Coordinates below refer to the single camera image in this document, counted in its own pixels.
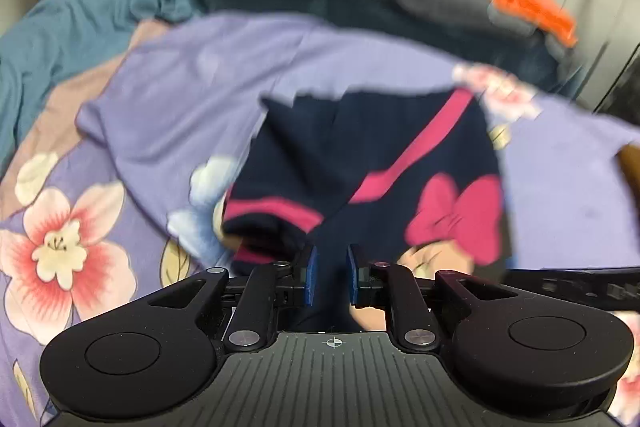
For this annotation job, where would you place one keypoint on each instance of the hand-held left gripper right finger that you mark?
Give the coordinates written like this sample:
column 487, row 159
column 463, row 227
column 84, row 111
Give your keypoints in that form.
column 353, row 274

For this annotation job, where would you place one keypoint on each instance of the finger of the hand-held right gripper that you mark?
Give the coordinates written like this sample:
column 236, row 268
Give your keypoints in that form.
column 575, row 284

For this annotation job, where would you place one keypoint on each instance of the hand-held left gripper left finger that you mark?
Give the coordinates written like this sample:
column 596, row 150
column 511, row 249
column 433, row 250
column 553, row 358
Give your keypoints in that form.
column 311, row 274

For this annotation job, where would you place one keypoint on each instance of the navy shirt with pink stripes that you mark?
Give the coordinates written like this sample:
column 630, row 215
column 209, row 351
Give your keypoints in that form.
column 390, row 147

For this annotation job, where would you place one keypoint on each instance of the brown cloth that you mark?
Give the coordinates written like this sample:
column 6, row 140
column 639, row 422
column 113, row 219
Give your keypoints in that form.
column 631, row 164

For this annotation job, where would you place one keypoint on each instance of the purple floral bed sheet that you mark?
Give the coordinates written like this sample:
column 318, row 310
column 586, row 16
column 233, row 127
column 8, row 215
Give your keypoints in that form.
column 165, row 97

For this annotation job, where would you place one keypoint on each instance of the grey towel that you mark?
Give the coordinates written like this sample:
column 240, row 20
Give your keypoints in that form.
column 557, row 44

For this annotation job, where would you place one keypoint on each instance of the bed with dark teal skirt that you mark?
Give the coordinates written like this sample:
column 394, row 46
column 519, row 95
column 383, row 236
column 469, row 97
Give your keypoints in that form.
column 380, row 22

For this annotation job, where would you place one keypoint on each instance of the orange towel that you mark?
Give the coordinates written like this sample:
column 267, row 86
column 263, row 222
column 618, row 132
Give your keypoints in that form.
column 532, row 7

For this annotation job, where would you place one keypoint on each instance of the teal blanket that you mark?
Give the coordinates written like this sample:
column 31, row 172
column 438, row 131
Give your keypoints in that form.
column 75, row 22

